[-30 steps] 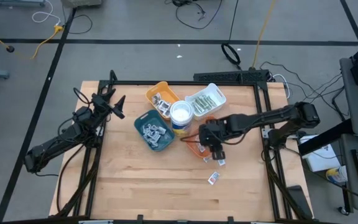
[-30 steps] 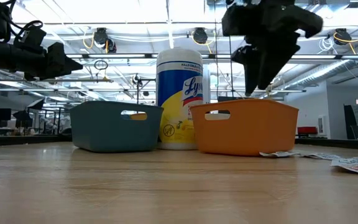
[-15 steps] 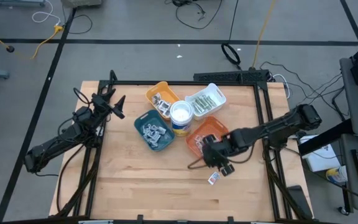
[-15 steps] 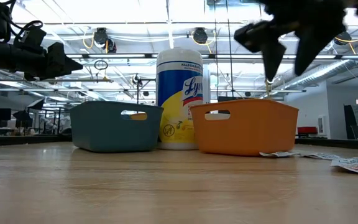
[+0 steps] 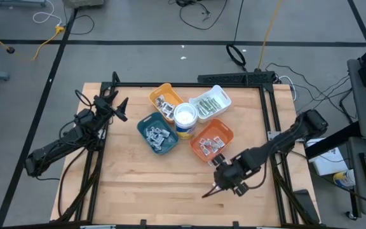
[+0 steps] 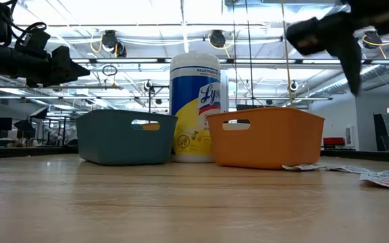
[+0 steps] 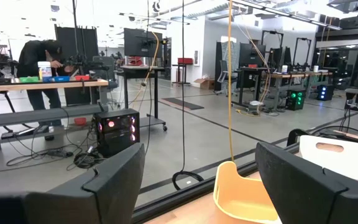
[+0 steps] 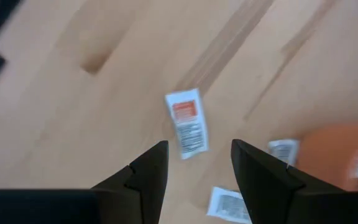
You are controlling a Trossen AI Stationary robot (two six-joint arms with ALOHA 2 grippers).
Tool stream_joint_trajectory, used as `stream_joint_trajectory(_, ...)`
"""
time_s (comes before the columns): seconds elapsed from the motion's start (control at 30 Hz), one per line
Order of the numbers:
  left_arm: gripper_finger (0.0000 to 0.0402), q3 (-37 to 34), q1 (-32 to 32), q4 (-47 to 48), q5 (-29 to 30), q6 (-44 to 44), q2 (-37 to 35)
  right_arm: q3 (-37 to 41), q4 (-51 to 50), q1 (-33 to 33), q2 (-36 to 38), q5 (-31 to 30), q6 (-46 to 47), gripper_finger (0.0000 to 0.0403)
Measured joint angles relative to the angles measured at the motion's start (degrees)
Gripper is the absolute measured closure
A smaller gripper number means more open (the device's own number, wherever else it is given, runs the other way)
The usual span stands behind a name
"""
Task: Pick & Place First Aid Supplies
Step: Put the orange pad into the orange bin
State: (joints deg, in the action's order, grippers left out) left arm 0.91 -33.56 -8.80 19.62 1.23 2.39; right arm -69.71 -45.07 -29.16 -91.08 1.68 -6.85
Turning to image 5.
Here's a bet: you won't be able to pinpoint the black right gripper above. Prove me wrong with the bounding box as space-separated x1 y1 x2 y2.
211 153 250 197

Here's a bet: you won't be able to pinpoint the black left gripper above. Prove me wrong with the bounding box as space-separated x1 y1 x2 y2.
93 90 129 123

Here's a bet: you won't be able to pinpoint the teal plastic bin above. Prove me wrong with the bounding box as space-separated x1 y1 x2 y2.
137 111 180 156

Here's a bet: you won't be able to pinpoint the orange plastic bin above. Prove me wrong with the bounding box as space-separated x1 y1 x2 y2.
189 118 234 163

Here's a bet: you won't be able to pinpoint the yellow plastic bin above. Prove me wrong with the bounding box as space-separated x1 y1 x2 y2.
148 83 186 124

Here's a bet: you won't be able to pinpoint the Lysol wipes canister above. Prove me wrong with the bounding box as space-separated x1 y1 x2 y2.
173 102 199 140

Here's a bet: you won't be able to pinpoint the white plastic bin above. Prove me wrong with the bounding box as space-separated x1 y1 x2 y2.
188 84 233 124

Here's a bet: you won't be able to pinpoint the black power strip bar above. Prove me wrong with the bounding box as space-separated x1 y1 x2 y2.
197 71 278 86

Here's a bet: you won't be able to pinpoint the white adapter box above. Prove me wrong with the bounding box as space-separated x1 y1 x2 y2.
306 138 349 177

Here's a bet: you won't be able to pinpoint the blue yellow white object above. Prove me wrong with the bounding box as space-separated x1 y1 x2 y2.
332 169 356 189

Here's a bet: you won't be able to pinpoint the grey metal bracket plate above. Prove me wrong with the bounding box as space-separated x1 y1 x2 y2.
267 130 281 142

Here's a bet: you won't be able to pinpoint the black floor cable loop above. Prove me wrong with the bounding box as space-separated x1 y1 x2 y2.
64 14 95 36

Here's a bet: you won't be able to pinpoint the yellow extension cord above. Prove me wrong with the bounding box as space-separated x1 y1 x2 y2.
0 24 66 62

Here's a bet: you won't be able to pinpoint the black left arm base cable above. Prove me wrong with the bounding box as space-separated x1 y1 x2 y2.
57 148 87 221

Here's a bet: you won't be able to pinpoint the white power cable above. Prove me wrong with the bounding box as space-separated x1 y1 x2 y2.
278 75 298 101

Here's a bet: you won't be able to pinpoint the white floor cable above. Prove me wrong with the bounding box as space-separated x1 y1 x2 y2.
32 0 64 26

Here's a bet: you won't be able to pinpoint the black hanging cable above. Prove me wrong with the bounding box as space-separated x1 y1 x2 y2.
226 0 247 73

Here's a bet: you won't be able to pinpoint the black floor cable bundle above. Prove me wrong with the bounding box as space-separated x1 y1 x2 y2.
168 0 228 31

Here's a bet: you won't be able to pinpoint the black workstation cables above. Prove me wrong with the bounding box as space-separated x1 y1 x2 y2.
265 62 354 125

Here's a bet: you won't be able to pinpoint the yellow hanging cable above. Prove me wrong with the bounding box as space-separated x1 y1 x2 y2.
257 0 284 71

